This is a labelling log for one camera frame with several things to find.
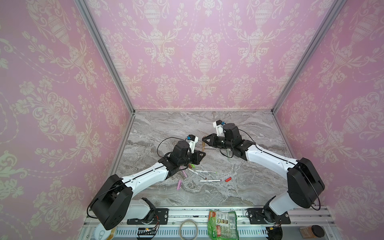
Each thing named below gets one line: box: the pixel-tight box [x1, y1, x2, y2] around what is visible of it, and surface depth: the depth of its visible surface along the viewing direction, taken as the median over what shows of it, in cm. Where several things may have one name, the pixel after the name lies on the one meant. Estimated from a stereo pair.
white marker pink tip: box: [199, 179, 222, 182], surface depth 87 cm
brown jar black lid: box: [299, 225, 325, 239], surface depth 65 cm
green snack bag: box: [207, 209, 239, 240], surface depth 72 cm
